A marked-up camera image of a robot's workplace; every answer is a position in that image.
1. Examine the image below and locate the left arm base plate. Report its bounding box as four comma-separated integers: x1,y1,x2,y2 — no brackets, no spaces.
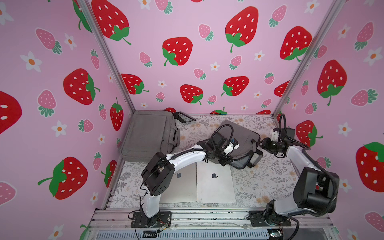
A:
131,211,172,228

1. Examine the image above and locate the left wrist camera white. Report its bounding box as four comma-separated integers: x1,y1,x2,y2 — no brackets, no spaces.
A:
224,139,240,155

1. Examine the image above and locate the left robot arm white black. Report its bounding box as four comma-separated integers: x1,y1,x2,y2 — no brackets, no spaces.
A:
140,124,239,219

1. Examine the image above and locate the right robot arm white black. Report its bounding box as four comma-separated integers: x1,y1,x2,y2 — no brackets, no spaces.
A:
261,128,340,225

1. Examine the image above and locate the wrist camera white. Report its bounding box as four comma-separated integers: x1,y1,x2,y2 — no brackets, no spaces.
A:
271,128,280,142
224,139,240,155

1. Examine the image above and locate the silver apple laptop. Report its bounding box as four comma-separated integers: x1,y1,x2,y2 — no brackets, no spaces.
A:
197,162,236,204
160,164,197,204

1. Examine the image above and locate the grey laptop sleeve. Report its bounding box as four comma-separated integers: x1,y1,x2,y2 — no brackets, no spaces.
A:
219,121,264,170

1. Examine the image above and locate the floral table mat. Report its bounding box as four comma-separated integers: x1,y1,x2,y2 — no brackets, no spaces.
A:
107,115,299,210

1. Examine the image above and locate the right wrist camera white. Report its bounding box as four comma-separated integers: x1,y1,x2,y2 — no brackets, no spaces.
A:
271,128,280,142

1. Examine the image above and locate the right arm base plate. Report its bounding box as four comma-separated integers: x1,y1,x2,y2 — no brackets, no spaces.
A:
246,210,292,227

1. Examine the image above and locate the large grey backpack bag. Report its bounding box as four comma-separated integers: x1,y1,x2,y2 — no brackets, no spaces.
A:
121,110,196,163

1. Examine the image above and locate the aluminium front rail frame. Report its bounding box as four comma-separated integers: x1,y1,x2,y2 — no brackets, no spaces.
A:
84,208,341,240

